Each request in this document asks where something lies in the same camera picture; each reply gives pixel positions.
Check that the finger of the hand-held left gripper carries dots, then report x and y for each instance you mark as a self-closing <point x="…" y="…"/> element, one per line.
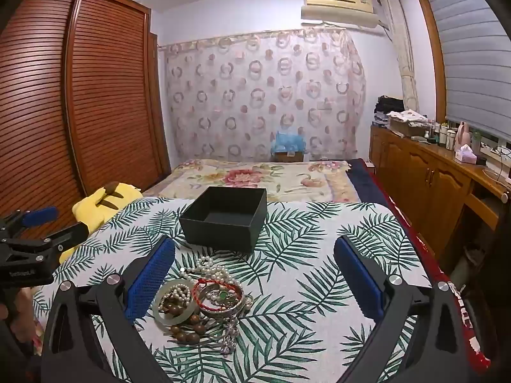
<point x="68" y="235"/>
<point x="40" y="215"/>

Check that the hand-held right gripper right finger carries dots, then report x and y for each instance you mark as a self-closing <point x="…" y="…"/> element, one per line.
<point x="357" y="279"/>

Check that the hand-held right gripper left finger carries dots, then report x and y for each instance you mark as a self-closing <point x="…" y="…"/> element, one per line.
<point x="151" y="275"/>

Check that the pale jade bangle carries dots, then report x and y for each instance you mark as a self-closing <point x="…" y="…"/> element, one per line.
<point x="157" y="305"/>

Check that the black jewelry box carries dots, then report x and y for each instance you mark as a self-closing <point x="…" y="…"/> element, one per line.
<point x="223" y="235"/>

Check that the silver bangle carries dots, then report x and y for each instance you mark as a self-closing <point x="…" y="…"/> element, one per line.
<point x="239" y="307"/>

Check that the yellow plush toy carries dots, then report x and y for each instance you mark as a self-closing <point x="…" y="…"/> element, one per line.
<point x="96" y="207"/>

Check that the leaf print cloth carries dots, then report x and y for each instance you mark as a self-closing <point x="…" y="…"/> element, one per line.
<point x="299" y="307"/>

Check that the wooden cabinet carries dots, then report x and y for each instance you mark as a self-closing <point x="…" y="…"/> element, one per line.
<point x="419" y="175"/>

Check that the floral blanket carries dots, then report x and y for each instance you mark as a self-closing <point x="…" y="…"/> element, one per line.
<point x="239" y="177"/>

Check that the brown cardboard box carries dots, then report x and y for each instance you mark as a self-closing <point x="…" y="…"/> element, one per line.
<point x="288" y="156"/>

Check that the wooden slatted wardrobe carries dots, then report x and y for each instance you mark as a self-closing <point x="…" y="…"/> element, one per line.
<point x="99" y="87"/>

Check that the blue plastic bag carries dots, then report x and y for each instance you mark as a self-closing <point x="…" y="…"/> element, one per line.
<point x="287" y="141"/>

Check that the open cardboard box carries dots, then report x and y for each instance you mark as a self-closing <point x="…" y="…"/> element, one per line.
<point x="405" y="127"/>

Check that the pink tissue box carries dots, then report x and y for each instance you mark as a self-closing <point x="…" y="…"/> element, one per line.
<point x="465" y="154"/>

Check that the white jar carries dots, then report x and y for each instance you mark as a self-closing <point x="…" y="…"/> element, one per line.
<point x="451" y="139"/>

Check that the floral patterned cloth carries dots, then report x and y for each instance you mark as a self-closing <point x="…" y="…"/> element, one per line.
<point x="407" y="115"/>

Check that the stack of folded clothes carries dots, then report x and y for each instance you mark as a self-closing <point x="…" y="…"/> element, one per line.
<point x="389" y="107"/>

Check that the pink vase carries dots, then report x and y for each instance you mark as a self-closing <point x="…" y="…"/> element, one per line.
<point x="464" y="133"/>

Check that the white power strip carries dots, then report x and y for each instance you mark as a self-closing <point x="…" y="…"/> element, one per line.
<point x="495" y="149"/>

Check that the circle patterned curtain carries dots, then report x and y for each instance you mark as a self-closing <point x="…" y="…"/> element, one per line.
<point x="259" y="87"/>

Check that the beige window curtain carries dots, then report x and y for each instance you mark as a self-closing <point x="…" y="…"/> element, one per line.
<point x="403" y="48"/>

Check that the grey window blind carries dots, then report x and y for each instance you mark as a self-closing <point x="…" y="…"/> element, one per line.
<point x="475" y="48"/>

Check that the wooden window frame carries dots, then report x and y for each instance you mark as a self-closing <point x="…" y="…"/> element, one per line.
<point x="433" y="56"/>

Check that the wall air conditioner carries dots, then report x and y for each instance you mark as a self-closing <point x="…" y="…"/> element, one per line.
<point x="339" y="6"/>

